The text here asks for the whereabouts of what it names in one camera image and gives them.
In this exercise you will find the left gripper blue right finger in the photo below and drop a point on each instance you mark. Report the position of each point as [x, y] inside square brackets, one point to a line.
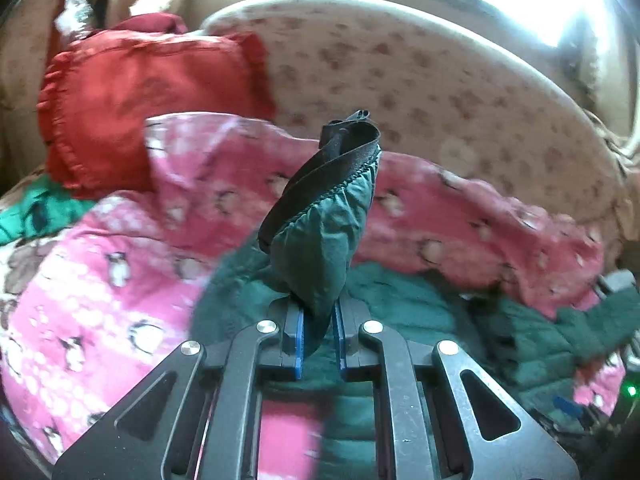
[438, 414]

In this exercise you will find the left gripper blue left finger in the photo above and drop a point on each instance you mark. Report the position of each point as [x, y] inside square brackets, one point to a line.
[198, 412]

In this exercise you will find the green quilted puffer jacket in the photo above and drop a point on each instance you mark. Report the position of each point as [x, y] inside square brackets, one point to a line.
[320, 239]

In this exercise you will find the pink penguin fleece blanket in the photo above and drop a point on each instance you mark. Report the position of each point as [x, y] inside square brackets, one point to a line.
[110, 297]

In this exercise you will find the bright green garment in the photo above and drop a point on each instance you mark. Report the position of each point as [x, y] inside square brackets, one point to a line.
[45, 208]

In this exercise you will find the floral cream bed headboard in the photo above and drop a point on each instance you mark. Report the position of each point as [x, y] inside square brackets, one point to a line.
[438, 91]

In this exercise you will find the red ruffled pillow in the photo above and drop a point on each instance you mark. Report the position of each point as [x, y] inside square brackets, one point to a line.
[98, 92]

